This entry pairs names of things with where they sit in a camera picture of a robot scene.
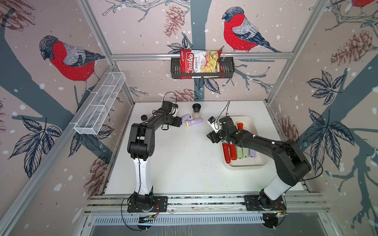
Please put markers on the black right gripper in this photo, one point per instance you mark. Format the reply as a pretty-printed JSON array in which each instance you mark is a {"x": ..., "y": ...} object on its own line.
[{"x": 212, "y": 137}]

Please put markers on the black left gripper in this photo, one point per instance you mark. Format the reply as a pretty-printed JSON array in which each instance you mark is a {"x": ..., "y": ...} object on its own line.
[{"x": 177, "y": 122}]

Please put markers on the red flashlight white head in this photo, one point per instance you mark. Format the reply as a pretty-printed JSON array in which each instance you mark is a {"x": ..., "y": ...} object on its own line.
[{"x": 240, "y": 126}]

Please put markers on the purple flashlight top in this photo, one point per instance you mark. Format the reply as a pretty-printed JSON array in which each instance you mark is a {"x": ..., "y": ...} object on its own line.
[{"x": 186, "y": 117}]

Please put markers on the purple flashlight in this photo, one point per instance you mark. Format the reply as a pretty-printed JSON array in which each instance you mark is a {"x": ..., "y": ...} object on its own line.
[
  {"x": 252, "y": 153},
  {"x": 189, "y": 123},
  {"x": 186, "y": 117}
]

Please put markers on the green flashlight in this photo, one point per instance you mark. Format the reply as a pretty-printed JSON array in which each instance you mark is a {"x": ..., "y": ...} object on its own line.
[
  {"x": 239, "y": 152},
  {"x": 245, "y": 152}
]

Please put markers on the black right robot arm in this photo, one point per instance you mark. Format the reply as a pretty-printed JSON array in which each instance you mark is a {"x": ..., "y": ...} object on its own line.
[{"x": 290, "y": 162}]

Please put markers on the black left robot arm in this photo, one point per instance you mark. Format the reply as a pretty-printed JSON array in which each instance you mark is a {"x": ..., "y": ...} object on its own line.
[{"x": 141, "y": 146}]

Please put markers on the black-top pepper grinder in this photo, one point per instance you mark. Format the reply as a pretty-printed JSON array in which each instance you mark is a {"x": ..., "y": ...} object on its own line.
[{"x": 196, "y": 111}]

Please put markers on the red cassava chips bag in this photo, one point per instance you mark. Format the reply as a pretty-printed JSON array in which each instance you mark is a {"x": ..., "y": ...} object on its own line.
[{"x": 200, "y": 61}]

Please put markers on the black wall basket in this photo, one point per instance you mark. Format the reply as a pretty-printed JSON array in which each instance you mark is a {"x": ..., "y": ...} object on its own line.
[{"x": 223, "y": 68}]

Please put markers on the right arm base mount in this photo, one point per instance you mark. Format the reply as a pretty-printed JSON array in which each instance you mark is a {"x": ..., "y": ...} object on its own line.
[{"x": 261, "y": 202}]

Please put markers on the white wire mesh shelf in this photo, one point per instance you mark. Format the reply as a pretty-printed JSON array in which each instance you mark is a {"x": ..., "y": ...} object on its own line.
[{"x": 95, "y": 114}]

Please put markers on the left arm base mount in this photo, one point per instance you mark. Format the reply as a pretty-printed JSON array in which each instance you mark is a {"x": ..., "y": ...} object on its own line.
[{"x": 139, "y": 203}]

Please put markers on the aluminium front rail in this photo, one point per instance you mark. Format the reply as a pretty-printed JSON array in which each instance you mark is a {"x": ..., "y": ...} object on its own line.
[{"x": 292, "y": 202}]

